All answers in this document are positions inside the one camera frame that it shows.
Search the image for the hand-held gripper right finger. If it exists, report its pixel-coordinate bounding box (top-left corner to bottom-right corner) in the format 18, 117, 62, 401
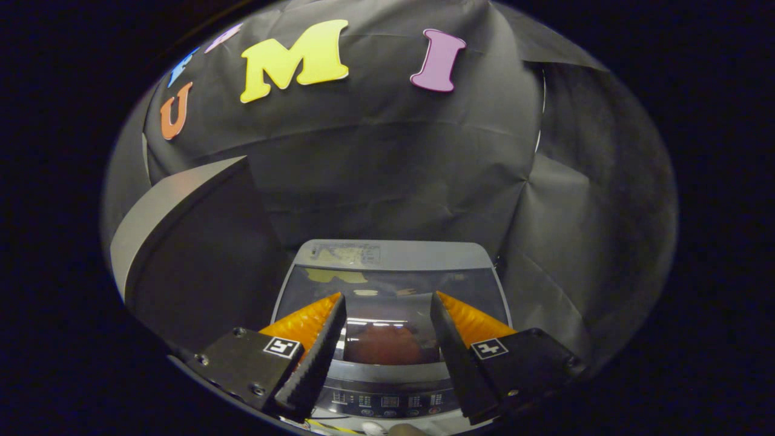
430, 291, 582, 426

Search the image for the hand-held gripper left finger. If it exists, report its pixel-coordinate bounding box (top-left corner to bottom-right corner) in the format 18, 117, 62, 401
188, 292, 348, 423

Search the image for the orange polo shirt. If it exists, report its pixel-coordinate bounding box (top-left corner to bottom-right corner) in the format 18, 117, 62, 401
345, 324, 426, 365

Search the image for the grey washing machine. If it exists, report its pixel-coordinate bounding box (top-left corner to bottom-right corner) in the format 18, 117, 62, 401
269, 239, 515, 434

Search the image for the grey cabinet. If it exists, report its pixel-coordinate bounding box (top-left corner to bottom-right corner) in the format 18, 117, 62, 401
109, 156, 292, 353

